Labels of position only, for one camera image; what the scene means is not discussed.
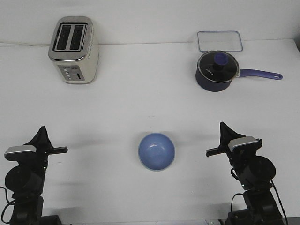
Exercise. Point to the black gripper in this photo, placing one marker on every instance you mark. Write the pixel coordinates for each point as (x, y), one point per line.
(38, 150)
(239, 157)

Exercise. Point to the blue bowl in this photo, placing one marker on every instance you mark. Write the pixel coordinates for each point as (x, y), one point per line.
(156, 151)

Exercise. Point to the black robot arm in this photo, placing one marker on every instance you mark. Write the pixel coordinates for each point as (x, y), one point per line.
(255, 174)
(26, 180)

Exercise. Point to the dark blue saucepan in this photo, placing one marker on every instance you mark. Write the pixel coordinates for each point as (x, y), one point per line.
(216, 87)

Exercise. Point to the glass pot lid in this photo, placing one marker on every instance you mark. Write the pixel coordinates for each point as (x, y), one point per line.
(218, 66)

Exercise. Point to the clear blue-rimmed container lid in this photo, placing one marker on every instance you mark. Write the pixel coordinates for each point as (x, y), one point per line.
(228, 41)

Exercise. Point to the cream and steel toaster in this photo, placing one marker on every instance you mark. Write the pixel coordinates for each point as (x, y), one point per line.
(74, 49)

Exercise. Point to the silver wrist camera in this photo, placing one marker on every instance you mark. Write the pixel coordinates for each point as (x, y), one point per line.
(235, 143)
(20, 153)

